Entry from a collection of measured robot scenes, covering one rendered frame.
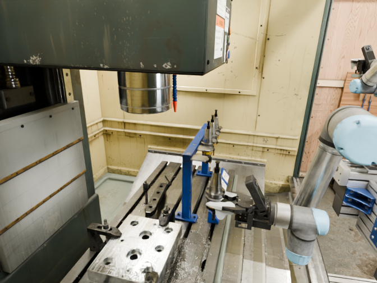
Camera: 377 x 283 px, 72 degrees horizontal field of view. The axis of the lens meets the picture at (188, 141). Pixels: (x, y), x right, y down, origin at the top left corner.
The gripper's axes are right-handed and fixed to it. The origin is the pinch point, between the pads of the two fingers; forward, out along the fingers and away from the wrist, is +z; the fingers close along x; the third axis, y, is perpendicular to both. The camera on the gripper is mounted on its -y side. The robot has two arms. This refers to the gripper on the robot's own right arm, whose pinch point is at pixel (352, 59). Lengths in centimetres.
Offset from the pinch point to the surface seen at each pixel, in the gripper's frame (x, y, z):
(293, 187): -46, 72, -22
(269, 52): -53, -11, 0
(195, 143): -108, 21, -50
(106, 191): -176, 76, 15
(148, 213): -133, 44, -65
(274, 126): -51, 36, -2
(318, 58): -27.2, -4.9, -9.3
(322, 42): -25.8, -13.0, -9.2
